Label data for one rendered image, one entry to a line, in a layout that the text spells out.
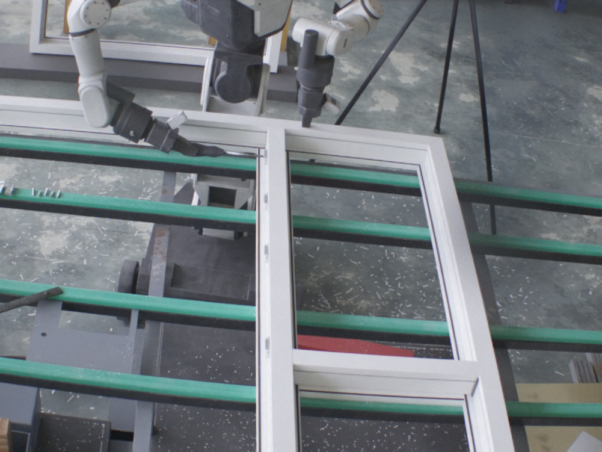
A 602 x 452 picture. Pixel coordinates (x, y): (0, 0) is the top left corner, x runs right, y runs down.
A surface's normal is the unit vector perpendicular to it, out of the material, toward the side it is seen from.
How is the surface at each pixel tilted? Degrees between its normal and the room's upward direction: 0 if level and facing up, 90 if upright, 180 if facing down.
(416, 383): 90
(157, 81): 90
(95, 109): 84
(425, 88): 0
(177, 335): 0
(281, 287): 0
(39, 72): 90
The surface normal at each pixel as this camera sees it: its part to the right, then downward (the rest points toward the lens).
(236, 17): 0.07, 0.72
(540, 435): 0.14, -0.80
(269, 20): 0.75, 0.48
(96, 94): -0.07, 0.49
